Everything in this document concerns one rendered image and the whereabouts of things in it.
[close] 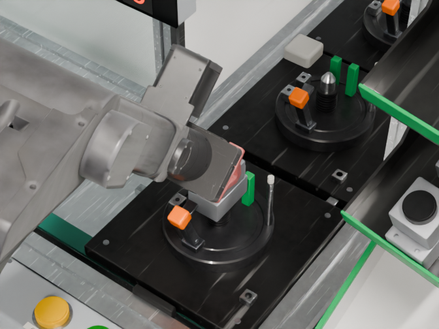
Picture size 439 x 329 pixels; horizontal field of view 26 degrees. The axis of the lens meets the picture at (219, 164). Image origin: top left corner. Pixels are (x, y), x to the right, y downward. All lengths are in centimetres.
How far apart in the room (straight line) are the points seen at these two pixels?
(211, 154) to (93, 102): 54
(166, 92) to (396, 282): 32
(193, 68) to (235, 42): 72
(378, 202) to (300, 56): 53
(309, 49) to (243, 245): 39
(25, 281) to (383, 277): 43
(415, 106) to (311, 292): 42
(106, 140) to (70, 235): 75
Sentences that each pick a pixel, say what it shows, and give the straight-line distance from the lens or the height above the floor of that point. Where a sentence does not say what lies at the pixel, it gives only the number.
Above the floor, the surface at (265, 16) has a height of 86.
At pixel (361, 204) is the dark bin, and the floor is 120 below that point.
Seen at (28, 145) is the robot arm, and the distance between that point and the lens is 46.
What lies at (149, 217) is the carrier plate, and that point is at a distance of 122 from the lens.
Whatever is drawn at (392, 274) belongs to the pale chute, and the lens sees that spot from 104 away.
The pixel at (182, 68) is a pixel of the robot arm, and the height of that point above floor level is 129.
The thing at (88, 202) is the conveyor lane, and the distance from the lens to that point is 132.
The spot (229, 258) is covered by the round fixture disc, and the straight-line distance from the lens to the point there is 115.
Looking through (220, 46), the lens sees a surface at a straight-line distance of 164.
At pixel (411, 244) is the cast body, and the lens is 88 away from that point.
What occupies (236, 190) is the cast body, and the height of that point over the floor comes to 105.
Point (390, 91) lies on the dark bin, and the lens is 82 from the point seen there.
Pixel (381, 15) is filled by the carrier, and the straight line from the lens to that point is 151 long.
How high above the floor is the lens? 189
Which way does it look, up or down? 46 degrees down
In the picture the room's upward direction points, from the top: straight up
